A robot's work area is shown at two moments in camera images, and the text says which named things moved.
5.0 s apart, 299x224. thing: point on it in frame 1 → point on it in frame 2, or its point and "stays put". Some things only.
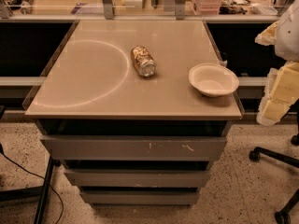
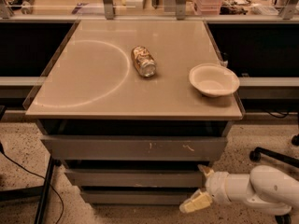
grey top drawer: [135, 148] stays put
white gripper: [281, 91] → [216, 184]
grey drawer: [138, 177] stays put
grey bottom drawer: [140, 197] stays put
